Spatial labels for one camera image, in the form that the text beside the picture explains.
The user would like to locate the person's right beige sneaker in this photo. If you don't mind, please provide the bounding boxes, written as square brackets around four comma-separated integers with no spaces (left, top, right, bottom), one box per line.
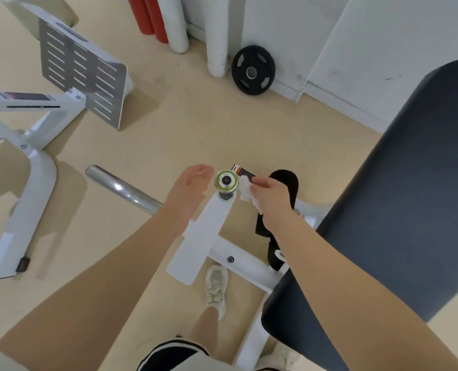
[256,343,304,371]

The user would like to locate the person's right hand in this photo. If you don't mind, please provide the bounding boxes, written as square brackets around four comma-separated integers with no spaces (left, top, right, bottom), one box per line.
[250,176,304,233]

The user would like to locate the person's left hand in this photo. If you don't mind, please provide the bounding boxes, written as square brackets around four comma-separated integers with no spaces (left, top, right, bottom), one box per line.
[163,164,216,233]

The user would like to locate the long black back pad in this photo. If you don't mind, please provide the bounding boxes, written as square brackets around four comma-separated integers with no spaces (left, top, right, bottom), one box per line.
[231,59,458,350]

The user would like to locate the perforated metal footplate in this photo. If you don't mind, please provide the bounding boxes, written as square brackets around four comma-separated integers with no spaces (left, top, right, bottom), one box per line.
[38,17,134,130]

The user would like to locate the white cleaning wipe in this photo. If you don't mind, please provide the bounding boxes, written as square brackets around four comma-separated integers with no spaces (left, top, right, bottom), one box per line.
[236,175,268,213]

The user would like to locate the person's left leg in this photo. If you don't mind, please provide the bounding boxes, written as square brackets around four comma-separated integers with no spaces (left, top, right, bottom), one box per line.
[188,305,220,356]

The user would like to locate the person's beige sneaker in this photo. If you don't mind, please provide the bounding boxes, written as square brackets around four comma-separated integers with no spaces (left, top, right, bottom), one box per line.
[205,264,229,321]
[256,343,304,371]

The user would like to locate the person's right forearm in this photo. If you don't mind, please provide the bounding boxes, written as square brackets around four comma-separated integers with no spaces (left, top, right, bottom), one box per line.
[271,216,458,371]

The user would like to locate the white exercise machine black roller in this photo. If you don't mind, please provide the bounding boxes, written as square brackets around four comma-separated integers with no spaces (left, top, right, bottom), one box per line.
[86,164,330,371]

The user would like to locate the person's black striped shorts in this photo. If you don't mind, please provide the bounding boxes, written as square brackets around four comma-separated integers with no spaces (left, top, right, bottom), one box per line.
[136,338,210,371]

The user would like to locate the person's left forearm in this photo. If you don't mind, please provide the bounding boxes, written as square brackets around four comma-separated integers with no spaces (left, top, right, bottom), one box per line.
[0,212,187,371]

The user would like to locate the black weight plate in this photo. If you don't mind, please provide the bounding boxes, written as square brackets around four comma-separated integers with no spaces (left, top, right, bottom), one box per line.
[231,45,276,96]

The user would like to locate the red fire extinguisher blue label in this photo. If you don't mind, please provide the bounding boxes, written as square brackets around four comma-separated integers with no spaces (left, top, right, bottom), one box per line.
[126,0,155,35]

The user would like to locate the person's grey white shirt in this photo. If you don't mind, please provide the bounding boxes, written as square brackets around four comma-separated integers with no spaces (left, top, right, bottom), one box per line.
[0,349,230,371]

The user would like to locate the person's left beige sneaker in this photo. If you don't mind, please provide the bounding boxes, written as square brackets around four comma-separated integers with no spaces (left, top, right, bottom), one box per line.
[205,264,229,321]

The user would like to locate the white machine frame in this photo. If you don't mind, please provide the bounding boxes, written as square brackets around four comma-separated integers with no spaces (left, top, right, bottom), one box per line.
[0,0,134,281]

